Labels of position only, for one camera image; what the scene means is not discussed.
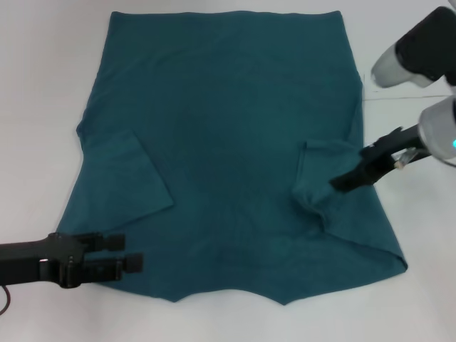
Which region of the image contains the dark red left arm cable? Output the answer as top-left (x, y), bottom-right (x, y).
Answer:
top-left (0, 284), bottom-right (12, 315)

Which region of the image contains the transparent network cable plug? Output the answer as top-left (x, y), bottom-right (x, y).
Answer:
top-left (391, 148), bottom-right (418, 169)

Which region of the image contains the teal blue t-shirt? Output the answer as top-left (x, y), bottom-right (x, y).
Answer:
top-left (56, 10), bottom-right (409, 306)

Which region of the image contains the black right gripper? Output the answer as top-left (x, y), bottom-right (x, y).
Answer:
top-left (330, 123), bottom-right (423, 195)

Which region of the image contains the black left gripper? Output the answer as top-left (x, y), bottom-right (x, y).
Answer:
top-left (0, 232), bottom-right (144, 289)

